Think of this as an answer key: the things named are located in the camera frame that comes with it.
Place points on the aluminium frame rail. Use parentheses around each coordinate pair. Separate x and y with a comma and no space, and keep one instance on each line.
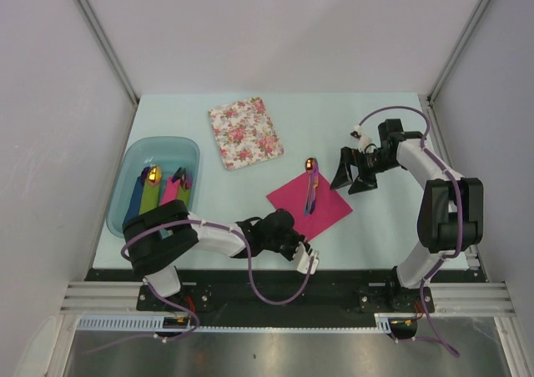
(100,298)

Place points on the green rolled napkin bundle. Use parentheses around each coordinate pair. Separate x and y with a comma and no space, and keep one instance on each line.
(151,189)

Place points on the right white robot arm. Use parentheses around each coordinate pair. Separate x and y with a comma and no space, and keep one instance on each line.
(450,219)

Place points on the blue rolled napkin bundle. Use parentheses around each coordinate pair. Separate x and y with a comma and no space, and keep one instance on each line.
(136,197)

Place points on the floral rectangular tray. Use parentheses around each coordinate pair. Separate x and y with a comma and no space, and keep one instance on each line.
(244,133)

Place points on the white slotted cable duct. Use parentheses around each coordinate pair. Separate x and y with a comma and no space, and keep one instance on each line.
(165,324)

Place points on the teal translucent plastic bin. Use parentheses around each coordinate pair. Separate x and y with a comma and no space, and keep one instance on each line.
(169,152)

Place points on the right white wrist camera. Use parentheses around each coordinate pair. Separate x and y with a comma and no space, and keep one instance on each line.
(365,143)

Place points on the magenta paper napkin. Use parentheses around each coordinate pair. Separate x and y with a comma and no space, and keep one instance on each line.
(330,207)

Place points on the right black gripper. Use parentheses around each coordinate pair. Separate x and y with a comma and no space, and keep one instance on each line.
(363,183)

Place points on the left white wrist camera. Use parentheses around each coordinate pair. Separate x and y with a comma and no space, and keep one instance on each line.
(305,260)

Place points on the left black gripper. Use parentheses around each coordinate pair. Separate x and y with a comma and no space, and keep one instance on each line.
(297,238)

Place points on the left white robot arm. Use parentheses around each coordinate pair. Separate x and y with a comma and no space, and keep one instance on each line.
(154,240)

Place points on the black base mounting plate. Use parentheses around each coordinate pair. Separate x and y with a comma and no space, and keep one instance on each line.
(329,298)

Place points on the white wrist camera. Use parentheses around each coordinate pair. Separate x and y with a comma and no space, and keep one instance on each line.
(365,143)
(305,260)

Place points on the olive green napkin bundle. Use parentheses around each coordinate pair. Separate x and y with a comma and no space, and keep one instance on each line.
(184,195)

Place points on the iridescent rainbow spoon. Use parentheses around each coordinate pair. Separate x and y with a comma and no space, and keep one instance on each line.
(310,177)

